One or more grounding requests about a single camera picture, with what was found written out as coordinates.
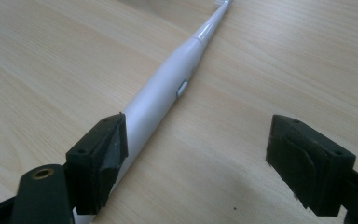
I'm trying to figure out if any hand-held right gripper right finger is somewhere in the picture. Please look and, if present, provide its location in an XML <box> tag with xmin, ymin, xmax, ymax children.
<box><xmin>265</xmin><ymin>114</ymin><xmax>357</xmax><ymax>217</ymax></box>

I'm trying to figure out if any white electric toothbrush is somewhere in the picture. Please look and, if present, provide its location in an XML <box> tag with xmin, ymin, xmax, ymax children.
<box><xmin>72</xmin><ymin>0</ymin><xmax>235</xmax><ymax>224</ymax></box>

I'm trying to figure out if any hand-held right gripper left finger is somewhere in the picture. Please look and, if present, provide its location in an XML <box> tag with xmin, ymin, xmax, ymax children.
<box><xmin>64</xmin><ymin>112</ymin><xmax>130</xmax><ymax>216</ymax></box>

